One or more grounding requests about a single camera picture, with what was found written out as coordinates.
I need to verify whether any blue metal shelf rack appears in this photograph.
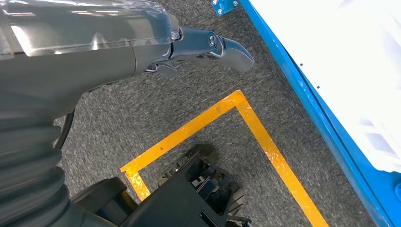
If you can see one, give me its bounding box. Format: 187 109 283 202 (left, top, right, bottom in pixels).
211 0 401 227

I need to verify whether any yellow floor tape square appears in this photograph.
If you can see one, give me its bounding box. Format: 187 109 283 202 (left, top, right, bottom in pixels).
120 90 330 227

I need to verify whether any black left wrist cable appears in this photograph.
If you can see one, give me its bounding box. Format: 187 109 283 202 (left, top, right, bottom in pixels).
53 109 76 151

